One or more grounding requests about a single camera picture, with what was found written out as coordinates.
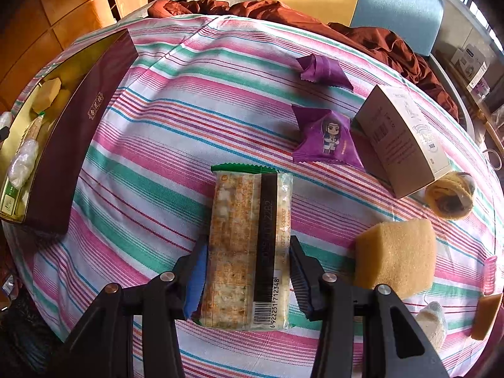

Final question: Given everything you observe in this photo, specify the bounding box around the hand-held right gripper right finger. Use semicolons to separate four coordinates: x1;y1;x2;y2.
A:
289;235;450;378

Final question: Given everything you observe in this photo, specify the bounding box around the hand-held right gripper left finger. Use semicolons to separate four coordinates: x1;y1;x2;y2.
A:
51;234;209;378

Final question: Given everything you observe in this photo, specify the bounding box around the cracker packet with green ends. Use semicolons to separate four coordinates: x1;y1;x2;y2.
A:
197;163;295;331
0;112;46;215

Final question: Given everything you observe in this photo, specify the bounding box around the yellow sponge block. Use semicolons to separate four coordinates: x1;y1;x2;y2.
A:
31;78;63;113
353;218;438;299

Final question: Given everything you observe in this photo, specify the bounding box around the purple snack packet cartoon figure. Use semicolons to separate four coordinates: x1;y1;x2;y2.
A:
290;104;364;171

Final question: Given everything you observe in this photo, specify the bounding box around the small beige cardboard box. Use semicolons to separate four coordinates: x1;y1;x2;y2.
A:
354;84;453;199

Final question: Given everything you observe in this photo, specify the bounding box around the yellow sock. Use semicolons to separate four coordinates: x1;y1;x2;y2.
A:
424;172;475;220

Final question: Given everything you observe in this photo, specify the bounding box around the maroon tin box gold inside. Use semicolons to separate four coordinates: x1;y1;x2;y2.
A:
0;28;138;235

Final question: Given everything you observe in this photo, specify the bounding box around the clear plastic bag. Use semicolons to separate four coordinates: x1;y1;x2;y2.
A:
7;139;40;187

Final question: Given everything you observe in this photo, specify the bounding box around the plain purple snack packet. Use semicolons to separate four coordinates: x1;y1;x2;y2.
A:
296;54;353;89

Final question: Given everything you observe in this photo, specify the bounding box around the white rolled sock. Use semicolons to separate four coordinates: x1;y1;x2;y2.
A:
415;301;449;353

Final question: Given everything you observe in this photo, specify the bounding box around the orange sponge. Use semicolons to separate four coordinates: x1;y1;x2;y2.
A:
470;292;504;341

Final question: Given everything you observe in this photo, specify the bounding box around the pink hair roller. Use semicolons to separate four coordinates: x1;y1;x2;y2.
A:
482;255;499;295

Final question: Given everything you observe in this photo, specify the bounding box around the striped bed sheet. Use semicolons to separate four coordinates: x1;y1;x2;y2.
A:
0;14;504;378

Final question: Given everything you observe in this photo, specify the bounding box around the wooden side table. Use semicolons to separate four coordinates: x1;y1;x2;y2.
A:
433;47;504;158

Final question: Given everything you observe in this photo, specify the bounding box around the rust brown quilt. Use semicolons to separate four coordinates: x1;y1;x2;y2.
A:
147;0;459;121

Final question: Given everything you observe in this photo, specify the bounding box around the white carton box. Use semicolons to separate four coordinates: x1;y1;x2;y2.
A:
451;43;489;87

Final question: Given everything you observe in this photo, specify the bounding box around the wooden wardrobe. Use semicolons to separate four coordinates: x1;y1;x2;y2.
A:
0;0;170;115

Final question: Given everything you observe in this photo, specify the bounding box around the grey yellow blue armchair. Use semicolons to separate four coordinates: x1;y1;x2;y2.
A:
165;0;479;135

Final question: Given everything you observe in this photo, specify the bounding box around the white cable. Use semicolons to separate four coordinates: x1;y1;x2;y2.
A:
482;147;504;172

